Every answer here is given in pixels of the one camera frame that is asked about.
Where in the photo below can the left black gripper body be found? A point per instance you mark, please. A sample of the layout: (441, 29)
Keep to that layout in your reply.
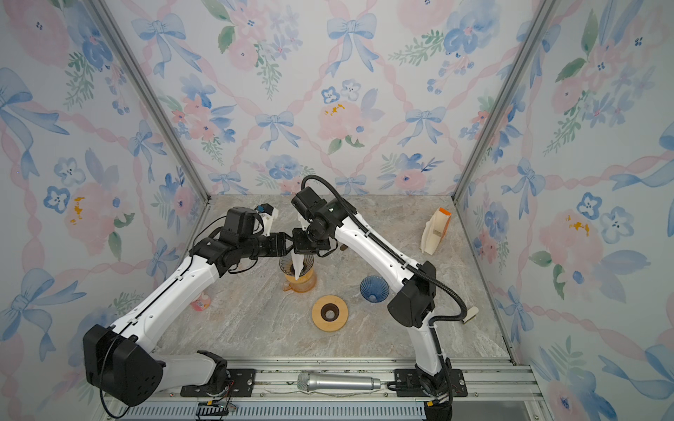
(262, 246)

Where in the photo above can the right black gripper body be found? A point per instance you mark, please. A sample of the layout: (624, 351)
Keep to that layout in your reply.
(308, 243)

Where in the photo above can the grey glass dripper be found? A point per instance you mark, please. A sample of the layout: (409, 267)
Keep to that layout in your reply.
(285, 264)

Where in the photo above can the white paper coffee filter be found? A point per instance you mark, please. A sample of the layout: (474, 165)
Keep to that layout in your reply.
(298, 264)

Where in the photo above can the orange glass carafe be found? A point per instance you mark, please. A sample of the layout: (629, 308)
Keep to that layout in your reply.
(301, 284)

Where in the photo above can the blue glass dripper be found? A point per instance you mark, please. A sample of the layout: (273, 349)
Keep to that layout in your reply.
(374, 289)

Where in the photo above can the coffee filter pack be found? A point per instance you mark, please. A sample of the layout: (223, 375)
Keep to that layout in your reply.
(435, 230)

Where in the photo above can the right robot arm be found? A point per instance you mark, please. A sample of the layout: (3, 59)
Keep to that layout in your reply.
(420, 299)

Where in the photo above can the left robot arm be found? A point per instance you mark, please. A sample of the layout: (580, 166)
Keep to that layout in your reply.
(119, 359)

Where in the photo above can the pink cylindrical container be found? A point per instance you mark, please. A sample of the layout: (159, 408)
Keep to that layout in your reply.
(203, 302)

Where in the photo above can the silver microphone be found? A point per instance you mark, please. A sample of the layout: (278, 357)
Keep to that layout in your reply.
(313, 381)

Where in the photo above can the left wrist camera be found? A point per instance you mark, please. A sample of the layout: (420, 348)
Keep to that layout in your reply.
(243, 223)

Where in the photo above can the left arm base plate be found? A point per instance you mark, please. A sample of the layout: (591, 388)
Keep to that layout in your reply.
(235, 382)

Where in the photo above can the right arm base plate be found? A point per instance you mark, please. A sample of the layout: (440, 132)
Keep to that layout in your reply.
(414, 383)

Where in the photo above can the aluminium front rail frame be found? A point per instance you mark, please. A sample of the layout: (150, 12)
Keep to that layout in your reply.
(497, 390)

